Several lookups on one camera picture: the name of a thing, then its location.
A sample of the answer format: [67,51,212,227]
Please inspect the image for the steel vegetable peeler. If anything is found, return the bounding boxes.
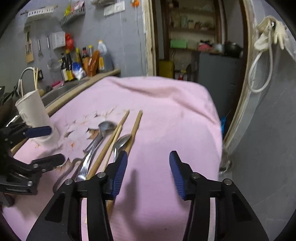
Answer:
[52,158,82,194]

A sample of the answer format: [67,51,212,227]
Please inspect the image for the dark brown bamboo chopstick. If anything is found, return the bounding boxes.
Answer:
[107,110,143,218]

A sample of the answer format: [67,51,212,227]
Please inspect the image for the long brown chopstick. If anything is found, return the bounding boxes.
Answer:
[86,110,130,180]

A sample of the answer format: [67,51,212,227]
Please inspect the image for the pale wooden chopstick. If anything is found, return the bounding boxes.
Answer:
[33,68,39,90]

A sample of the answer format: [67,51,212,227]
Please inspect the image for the steel kitchen sink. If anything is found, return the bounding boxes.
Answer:
[41,77,90,107]

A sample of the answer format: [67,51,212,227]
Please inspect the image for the pale chopstick beside spoon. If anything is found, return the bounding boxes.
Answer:
[101,125,122,171]

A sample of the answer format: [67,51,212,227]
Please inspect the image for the white utensil holder cup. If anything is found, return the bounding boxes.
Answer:
[15,90,60,150]

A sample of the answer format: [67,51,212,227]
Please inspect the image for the wooden counter edge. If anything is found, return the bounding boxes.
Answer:
[10,68,122,156]

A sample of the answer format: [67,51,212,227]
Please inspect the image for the small steel spoon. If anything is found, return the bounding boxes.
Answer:
[113,134,131,162]

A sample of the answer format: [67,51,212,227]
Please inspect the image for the steel fork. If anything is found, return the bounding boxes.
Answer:
[83,133,103,154]

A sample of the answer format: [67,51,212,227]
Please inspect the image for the large steel spoon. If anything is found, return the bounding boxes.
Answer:
[72,121,117,182]

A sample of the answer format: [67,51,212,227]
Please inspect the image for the chrome sink faucet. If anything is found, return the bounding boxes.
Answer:
[17,66,35,98]

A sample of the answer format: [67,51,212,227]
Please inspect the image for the pink floral tablecloth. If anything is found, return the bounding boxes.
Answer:
[2,75,224,241]

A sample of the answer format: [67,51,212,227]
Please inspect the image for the dark soy sauce bottle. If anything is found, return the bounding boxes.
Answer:
[61,53,68,82]

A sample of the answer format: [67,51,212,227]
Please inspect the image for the white salt bag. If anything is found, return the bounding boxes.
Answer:
[72,62,86,80]

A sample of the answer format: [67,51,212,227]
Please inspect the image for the orange snack bag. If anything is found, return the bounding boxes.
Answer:
[84,50,100,77]

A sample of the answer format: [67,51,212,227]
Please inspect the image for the red plastic bag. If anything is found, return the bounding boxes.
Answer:
[65,33,74,51]

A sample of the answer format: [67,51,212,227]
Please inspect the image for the large oil jug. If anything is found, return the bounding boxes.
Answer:
[98,40,113,72]

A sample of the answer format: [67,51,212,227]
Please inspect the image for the yellow container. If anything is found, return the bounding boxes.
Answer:
[159,60,174,79]

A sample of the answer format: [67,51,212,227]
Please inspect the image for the dark grey cabinet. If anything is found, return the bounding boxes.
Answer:
[197,52,243,119]

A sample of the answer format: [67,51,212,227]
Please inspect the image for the green box on shelf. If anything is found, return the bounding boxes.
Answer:
[170,39,187,49]

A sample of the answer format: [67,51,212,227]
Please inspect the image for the black cooking pot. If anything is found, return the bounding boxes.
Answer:
[224,41,243,58]

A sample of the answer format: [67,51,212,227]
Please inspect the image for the white rubber gloves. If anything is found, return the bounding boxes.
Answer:
[254,15,288,52]

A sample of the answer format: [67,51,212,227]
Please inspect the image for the hanging wire strainer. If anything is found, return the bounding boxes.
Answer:
[47,36,61,72]

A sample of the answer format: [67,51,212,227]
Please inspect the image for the white wall box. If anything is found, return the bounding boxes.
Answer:
[51,31,66,50]

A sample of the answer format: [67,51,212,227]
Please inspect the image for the white hose loop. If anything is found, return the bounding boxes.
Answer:
[247,41,274,93]

